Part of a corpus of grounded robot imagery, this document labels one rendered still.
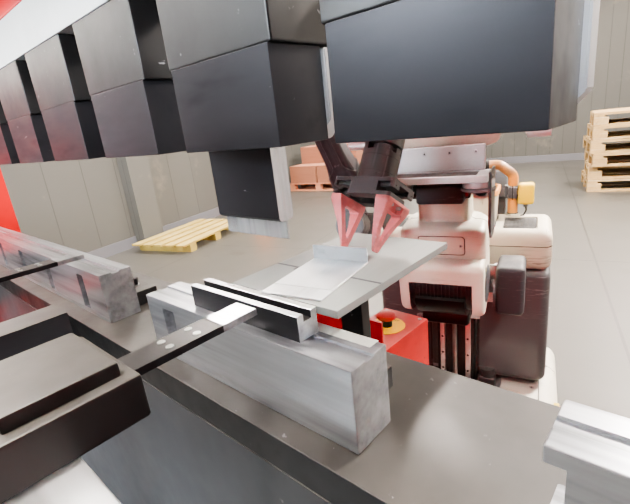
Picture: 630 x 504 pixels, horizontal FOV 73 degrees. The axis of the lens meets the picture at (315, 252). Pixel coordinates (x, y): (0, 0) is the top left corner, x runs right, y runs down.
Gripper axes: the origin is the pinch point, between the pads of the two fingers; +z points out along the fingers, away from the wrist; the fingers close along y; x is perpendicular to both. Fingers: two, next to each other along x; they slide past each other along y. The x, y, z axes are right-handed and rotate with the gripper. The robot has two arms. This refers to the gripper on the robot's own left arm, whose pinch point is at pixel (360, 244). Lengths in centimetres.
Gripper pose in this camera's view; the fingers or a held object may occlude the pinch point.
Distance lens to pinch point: 61.7
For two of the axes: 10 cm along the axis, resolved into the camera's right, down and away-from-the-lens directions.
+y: 7.5, 1.3, -6.4
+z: -2.5, 9.6, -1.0
